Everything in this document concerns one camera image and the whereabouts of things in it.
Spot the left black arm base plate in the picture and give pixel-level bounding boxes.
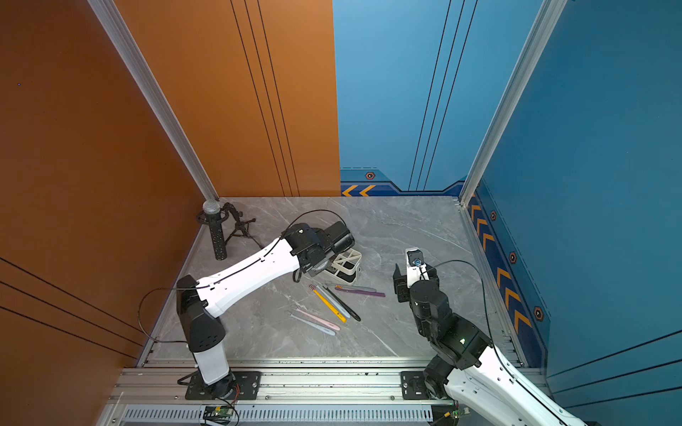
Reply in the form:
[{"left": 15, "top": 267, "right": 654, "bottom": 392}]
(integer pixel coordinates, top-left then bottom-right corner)
[{"left": 178, "top": 370, "right": 262, "bottom": 402}]

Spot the right aluminium corner post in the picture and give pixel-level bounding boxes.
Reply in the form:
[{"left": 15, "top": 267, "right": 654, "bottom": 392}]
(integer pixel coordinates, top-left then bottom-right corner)
[{"left": 459, "top": 0, "right": 568, "bottom": 208}]

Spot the black toothbrush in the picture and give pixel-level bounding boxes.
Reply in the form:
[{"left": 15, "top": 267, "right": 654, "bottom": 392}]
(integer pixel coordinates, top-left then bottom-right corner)
[{"left": 323, "top": 286, "right": 362, "bottom": 322}]

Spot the purple toothbrush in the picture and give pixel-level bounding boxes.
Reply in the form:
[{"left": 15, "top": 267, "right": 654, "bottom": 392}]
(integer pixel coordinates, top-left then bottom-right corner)
[{"left": 335, "top": 286, "right": 386, "bottom": 297}]

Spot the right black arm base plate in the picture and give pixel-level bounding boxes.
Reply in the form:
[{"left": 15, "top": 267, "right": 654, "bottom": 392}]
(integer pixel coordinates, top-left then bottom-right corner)
[{"left": 400, "top": 370, "right": 443, "bottom": 400}]

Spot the pale blue toothbrush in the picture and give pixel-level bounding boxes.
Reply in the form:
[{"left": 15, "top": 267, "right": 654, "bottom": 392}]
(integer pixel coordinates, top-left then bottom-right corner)
[{"left": 289, "top": 313, "right": 336, "bottom": 337}]

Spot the yellow toothbrush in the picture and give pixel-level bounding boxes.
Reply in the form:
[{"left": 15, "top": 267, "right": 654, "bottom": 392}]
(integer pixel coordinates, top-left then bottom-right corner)
[{"left": 310, "top": 286, "right": 347, "bottom": 323}]

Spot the left aluminium corner post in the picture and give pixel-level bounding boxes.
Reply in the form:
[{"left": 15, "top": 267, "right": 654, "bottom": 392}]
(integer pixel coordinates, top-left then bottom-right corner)
[{"left": 88, "top": 0, "right": 220, "bottom": 200}]

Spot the aluminium corner post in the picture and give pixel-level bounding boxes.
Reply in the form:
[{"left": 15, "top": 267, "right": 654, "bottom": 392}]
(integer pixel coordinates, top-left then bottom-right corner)
[
  {"left": 88, "top": 0, "right": 220, "bottom": 200},
  {"left": 459, "top": 0, "right": 568, "bottom": 208}
]

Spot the grey white toothbrush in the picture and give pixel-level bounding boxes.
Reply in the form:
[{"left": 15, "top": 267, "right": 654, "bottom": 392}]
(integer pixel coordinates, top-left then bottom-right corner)
[{"left": 314, "top": 284, "right": 351, "bottom": 318}]

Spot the left green circuit board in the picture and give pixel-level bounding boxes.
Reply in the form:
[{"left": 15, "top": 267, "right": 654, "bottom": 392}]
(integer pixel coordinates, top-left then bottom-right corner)
[{"left": 202, "top": 405, "right": 239, "bottom": 426}]

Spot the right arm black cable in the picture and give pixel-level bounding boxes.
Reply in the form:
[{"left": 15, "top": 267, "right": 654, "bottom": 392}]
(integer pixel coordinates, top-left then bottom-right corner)
[{"left": 423, "top": 259, "right": 566, "bottom": 426}]

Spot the white toothbrush holder organizer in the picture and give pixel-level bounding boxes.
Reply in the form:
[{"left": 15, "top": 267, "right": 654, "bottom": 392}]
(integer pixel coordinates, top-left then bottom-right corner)
[{"left": 321, "top": 248, "right": 362, "bottom": 285}]

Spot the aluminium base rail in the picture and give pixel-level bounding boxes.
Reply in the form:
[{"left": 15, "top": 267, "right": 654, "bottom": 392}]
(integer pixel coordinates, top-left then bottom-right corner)
[{"left": 98, "top": 356, "right": 450, "bottom": 425}]

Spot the pink toothbrush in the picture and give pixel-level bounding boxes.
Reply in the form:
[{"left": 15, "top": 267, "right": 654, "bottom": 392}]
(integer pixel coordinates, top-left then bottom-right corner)
[{"left": 295, "top": 308, "right": 341, "bottom": 331}]

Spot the black perforated post with ball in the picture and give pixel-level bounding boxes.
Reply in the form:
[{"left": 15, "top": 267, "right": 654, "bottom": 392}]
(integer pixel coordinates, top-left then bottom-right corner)
[{"left": 196, "top": 200, "right": 227, "bottom": 261}]

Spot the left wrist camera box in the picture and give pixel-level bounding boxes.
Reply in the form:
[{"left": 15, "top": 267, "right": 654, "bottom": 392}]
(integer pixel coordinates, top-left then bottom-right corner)
[{"left": 324, "top": 221, "right": 355, "bottom": 254}]

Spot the small black tripod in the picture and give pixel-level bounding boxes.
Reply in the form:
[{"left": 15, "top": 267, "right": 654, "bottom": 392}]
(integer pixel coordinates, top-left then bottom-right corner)
[{"left": 223, "top": 202, "right": 264, "bottom": 250}]

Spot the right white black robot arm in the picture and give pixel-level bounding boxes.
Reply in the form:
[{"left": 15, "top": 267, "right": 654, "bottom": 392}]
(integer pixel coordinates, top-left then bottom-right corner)
[{"left": 394, "top": 248, "right": 586, "bottom": 425}]

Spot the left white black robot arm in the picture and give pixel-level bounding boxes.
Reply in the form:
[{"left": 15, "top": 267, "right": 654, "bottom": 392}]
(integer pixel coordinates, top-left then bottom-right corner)
[{"left": 176, "top": 221, "right": 354, "bottom": 398}]

